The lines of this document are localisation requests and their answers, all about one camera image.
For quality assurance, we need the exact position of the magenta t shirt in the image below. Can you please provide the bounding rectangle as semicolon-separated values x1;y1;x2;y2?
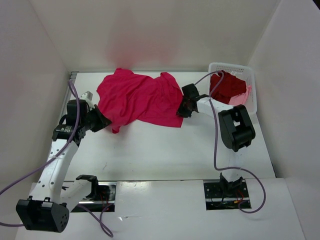
96;68;183;134

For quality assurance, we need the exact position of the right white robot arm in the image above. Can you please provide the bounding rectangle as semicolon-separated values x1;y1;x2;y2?
177;83;256;197

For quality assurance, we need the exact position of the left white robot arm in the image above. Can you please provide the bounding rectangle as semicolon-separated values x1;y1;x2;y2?
16;92;111;233

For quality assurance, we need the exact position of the dark red t shirt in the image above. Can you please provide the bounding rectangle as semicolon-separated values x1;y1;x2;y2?
209;70;247;105

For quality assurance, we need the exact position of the light pink t shirt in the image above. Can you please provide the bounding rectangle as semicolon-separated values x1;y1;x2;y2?
228;85;252;106

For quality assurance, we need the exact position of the white plastic basket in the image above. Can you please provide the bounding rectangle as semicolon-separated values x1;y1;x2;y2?
208;62;257;115

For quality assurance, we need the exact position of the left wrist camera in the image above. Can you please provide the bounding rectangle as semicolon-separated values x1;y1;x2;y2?
80;91;93;101

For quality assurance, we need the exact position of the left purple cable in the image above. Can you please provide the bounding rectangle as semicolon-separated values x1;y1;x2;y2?
0;79;115;238

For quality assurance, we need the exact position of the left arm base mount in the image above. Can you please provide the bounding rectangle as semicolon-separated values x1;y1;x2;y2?
78;181;117;213

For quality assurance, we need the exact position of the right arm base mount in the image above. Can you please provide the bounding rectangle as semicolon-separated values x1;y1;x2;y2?
203;180;252;211

